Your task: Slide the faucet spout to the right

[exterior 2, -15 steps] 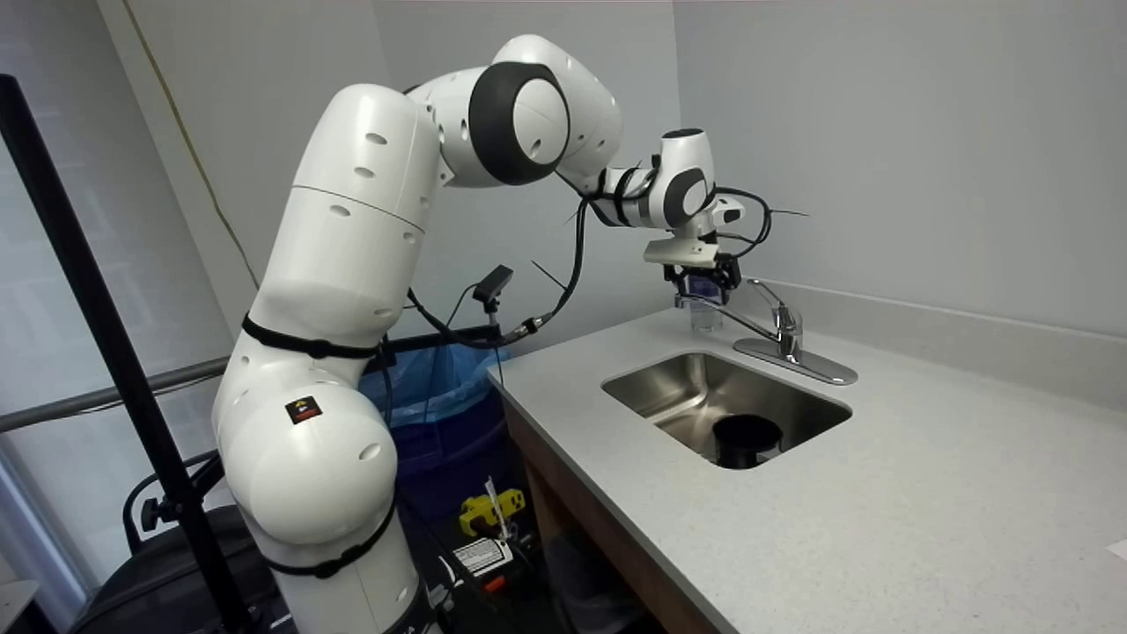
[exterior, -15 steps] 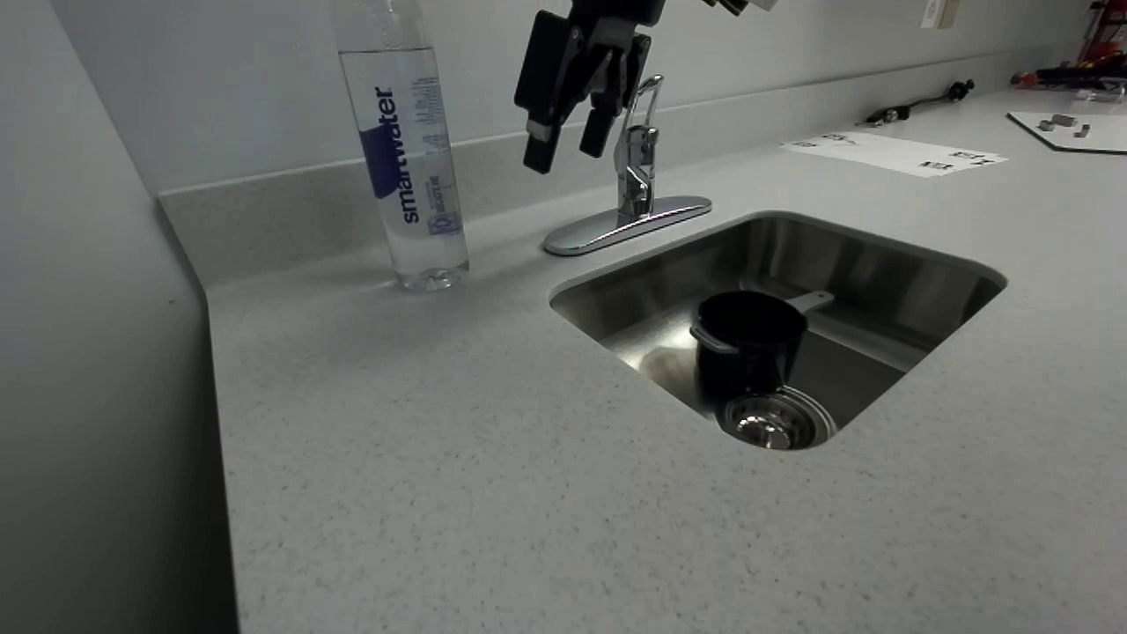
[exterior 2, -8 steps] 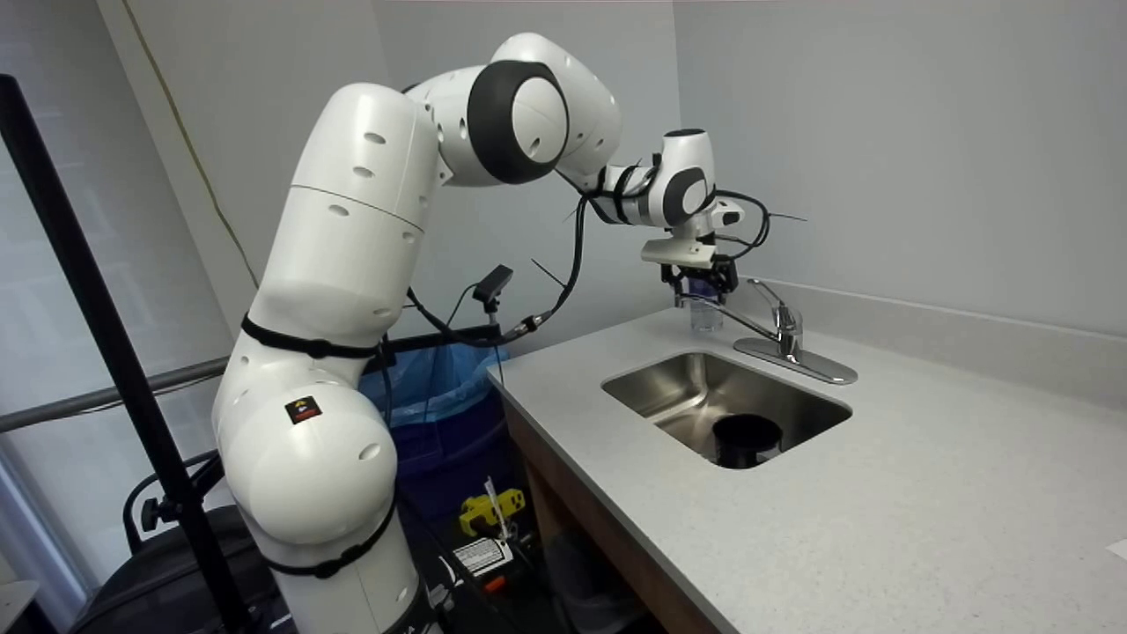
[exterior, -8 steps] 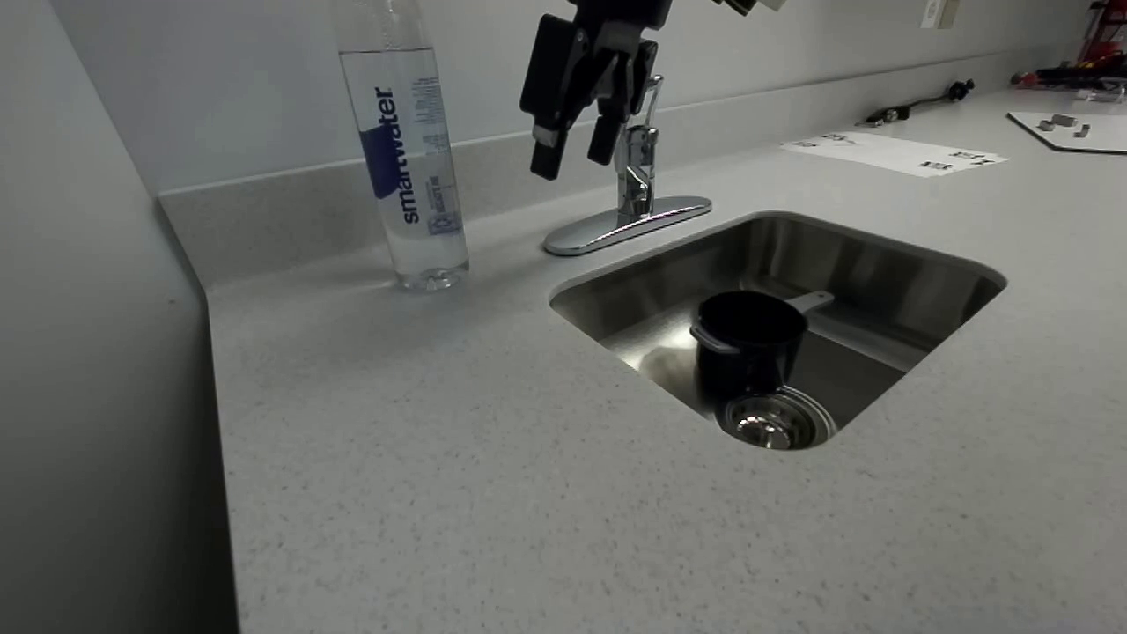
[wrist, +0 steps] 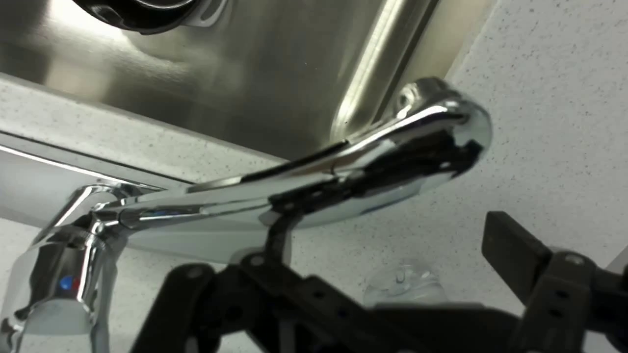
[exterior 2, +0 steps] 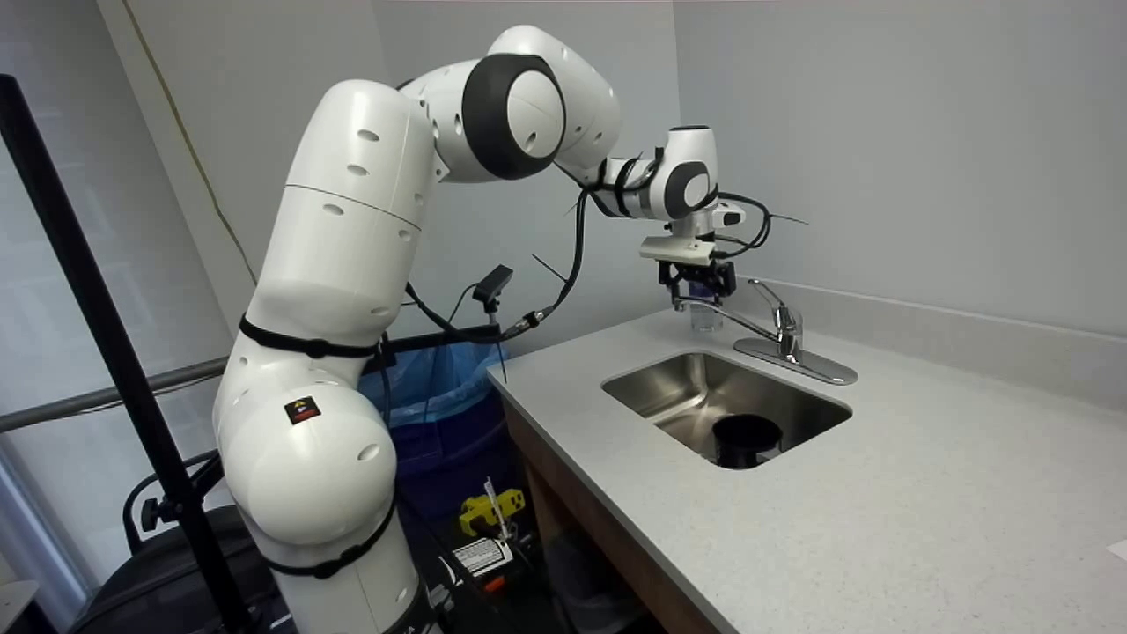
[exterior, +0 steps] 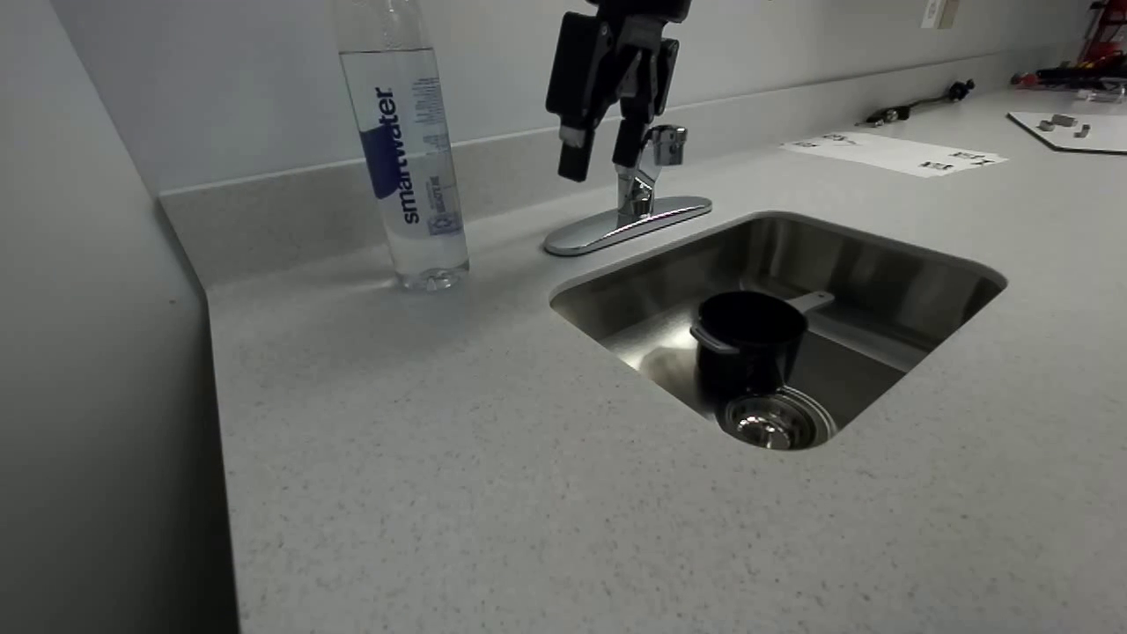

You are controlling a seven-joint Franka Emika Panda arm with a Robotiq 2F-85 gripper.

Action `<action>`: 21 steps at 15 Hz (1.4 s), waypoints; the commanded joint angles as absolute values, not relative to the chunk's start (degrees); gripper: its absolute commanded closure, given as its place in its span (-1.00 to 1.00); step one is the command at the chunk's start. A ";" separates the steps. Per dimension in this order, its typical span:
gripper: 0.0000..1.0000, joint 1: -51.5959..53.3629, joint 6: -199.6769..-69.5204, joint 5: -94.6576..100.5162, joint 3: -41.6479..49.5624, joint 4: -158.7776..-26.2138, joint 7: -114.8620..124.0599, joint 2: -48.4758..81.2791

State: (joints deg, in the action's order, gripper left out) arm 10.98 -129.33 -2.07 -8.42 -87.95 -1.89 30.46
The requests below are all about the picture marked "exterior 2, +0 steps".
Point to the black clip-on camera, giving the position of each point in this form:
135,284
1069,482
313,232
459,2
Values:
491,285

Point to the yellow tool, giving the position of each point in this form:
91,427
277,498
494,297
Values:
482,513

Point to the grey metal rail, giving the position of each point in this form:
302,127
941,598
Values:
116,391

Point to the brown wooden cabinet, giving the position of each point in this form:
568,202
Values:
586,528

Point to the stainless steel sink basin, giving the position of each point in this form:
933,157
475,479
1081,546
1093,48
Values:
674,390

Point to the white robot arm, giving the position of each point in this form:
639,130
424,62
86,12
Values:
338,232

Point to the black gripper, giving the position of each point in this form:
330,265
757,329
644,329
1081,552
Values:
694,279

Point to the black stand pole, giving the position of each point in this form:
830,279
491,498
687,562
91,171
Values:
108,329

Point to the chrome sink faucet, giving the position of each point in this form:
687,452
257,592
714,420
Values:
791,345

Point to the blue lined trash bin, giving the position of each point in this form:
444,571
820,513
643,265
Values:
442,410

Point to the white labelled box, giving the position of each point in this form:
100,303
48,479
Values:
480,556

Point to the black equipment case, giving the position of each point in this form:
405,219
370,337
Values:
129,587

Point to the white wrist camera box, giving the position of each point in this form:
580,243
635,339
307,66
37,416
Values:
677,246

